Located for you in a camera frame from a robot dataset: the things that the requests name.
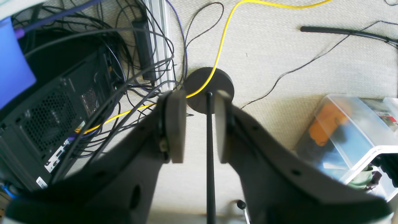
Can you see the black computer tower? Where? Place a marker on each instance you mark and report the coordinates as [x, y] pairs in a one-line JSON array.
[[75, 77]]

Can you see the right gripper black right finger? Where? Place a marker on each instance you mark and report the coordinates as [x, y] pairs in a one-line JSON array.
[[279, 188]]

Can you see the black round stand base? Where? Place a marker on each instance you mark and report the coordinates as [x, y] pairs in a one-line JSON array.
[[219, 81]]

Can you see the black stand pole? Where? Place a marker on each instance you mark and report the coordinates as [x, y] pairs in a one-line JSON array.
[[210, 183]]

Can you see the black floor tube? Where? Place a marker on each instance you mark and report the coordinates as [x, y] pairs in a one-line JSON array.
[[331, 30]]

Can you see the black power adapter brick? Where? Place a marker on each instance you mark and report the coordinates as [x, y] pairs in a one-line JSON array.
[[144, 49]]

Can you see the clear plastic storage box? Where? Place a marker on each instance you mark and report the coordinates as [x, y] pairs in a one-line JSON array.
[[354, 140]]

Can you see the blue panel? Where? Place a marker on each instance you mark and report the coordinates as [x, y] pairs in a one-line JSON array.
[[15, 74]]

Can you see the aluminium frame rail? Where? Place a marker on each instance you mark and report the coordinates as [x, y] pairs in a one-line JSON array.
[[158, 14]]

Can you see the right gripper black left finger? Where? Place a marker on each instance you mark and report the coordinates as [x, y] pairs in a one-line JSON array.
[[117, 188]]

